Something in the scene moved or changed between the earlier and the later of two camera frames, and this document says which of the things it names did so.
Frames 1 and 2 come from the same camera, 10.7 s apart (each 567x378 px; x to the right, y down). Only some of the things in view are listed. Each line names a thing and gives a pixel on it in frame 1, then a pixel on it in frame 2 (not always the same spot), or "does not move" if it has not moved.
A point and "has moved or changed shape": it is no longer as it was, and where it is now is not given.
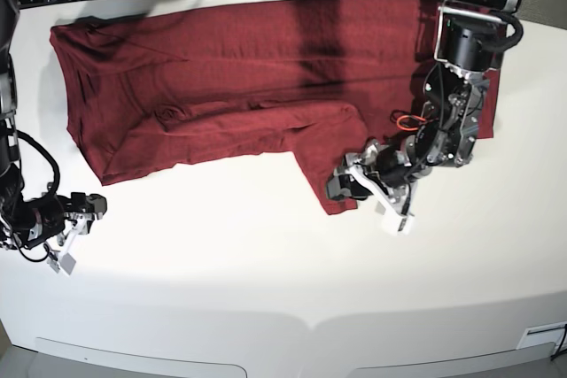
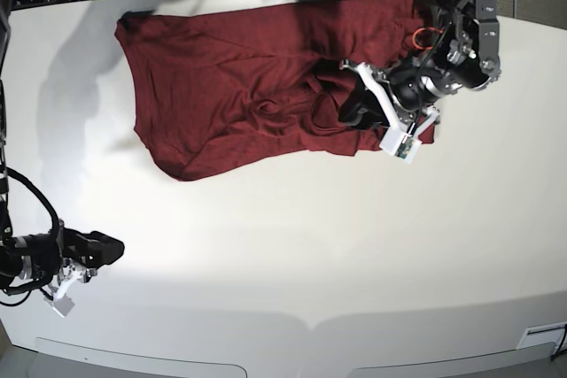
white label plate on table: (543, 334) does not move
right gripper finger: (345, 187) to (361, 109)
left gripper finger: (94, 203) to (91, 249)
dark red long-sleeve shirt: (155, 88) has moved or changed shape
